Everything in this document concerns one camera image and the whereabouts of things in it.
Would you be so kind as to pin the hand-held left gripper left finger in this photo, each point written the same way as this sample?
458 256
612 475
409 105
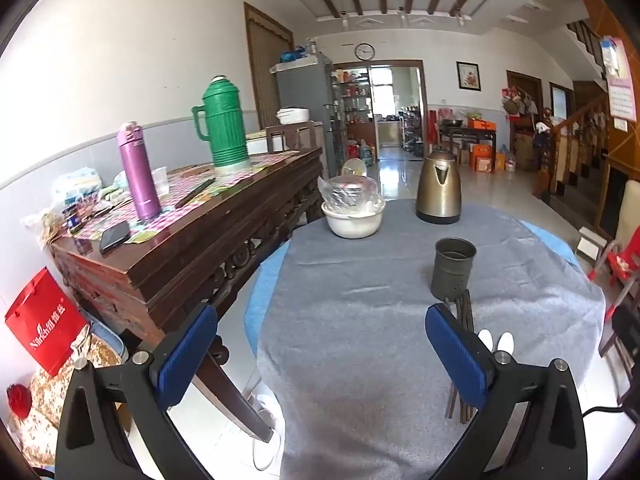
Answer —
187 355

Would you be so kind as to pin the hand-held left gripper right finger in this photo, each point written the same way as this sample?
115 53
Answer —
455 355

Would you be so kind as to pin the white ceramic spoon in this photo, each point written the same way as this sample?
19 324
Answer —
485 340

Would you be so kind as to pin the white plastic spoons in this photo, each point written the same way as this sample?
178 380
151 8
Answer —
505 342

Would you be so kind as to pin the dark metal utensil holder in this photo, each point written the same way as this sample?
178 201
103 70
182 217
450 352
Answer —
452 272

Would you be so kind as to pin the carved wooden sideboard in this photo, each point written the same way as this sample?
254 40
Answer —
200 260

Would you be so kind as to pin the grey tablecloth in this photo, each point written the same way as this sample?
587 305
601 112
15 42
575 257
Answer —
360 335

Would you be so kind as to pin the light blue undercloth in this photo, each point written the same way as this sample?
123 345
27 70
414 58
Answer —
265 285

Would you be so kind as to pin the black smartphone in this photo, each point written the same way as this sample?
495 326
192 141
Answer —
115 237

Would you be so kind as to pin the red paper bag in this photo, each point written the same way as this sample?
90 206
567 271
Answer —
45 320

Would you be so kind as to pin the beige floral cushion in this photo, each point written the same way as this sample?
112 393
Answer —
45 410

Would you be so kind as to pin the dark wooden stick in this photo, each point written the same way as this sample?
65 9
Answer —
195 192

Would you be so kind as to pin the white basin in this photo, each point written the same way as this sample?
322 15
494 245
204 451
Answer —
352 227

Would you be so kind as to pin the bronze electric kettle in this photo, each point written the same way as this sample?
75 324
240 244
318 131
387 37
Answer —
439 190

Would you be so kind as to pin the white box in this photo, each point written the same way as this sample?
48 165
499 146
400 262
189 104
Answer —
590 245

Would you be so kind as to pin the red fabric ball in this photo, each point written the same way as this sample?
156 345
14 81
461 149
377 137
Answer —
19 400

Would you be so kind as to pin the clear plastic cup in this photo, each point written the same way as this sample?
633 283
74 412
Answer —
160 182

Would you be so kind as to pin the pink plaid table runner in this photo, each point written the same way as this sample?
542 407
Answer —
200 180

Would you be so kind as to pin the small dark jar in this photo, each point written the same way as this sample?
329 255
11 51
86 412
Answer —
71 219

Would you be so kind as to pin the purple insulated bottle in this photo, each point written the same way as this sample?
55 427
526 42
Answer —
140 175

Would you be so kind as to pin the orange cardboard carton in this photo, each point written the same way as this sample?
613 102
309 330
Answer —
482 160

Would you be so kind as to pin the white blue plastic packet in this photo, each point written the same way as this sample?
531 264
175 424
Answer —
77 182

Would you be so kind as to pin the blue water jug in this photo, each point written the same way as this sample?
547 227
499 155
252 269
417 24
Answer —
368 156

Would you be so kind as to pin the beige chair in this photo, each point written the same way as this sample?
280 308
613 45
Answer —
629 220

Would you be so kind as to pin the dark wooden side table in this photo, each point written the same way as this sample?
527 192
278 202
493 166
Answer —
470 134

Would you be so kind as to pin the orange box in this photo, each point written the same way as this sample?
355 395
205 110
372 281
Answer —
482 125

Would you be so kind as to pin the green thermos jug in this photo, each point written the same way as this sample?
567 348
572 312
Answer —
227 125

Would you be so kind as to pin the wooden stair railing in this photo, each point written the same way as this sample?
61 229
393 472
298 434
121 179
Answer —
575 140

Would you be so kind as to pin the white rice cooker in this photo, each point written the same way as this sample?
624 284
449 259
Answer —
294 116

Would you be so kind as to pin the pantry shelf rack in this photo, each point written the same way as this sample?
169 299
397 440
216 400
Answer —
352 110

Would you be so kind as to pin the grey refrigerator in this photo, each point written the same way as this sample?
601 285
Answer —
300 85

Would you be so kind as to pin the glass pendant lamp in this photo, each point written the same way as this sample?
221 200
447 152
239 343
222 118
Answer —
344 17
460 16
402 16

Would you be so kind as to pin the framed wall picture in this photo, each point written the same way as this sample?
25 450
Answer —
468 76

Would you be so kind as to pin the wall calendar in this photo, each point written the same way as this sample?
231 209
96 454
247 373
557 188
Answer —
620 90

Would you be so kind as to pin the round wall clock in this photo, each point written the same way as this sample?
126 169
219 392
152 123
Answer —
364 51

